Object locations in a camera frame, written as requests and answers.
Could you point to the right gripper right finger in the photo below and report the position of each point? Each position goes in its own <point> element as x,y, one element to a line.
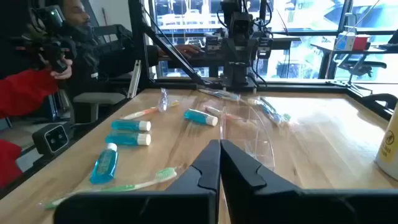
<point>264,202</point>

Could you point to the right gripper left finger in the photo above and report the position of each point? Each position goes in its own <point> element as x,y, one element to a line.
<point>174,205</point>

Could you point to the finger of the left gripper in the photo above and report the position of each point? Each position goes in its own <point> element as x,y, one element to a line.
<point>248,62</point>
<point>232,62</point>

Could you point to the orange white toothbrush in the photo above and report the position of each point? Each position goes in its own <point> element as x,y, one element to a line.
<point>213,110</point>

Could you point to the blue mouthwash bottle white cap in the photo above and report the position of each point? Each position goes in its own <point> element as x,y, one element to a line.
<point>104,165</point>
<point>124,139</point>
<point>199,116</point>
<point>127,125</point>

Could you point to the green toothbrush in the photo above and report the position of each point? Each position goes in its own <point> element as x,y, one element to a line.
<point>164,175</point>
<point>286,117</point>

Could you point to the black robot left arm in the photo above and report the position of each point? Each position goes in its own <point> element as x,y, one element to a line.
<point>230,6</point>

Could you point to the person's hand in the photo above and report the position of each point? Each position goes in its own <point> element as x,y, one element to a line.
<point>188,50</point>
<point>63,73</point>

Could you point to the black office desk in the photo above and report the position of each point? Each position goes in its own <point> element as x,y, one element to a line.
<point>329,46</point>

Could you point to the clear acrylic organizer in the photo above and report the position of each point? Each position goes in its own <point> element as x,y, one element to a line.
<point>248,137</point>

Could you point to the white blue box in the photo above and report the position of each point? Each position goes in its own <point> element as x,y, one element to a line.
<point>345,40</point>

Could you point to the red box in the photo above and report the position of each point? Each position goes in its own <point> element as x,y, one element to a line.
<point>360,43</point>

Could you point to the black office chair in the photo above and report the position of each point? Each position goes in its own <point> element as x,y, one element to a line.
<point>360,67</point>

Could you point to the white metal bars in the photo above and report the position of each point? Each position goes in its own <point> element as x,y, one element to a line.
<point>135,77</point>

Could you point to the grey padded stool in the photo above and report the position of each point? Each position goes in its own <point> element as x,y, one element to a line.
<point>96,98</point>

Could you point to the yellow wipes canister white lid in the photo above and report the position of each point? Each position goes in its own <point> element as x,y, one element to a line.
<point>388,149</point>

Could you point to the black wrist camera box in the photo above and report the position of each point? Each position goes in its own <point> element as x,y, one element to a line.
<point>241,26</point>

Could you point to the black aluminium table frame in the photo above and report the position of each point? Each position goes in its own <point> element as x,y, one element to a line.
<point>295,85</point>

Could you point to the black frame hook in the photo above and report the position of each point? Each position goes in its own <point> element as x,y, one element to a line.
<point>382,97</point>

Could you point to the black stereo camera box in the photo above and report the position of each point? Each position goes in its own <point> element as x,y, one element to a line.
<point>51,138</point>

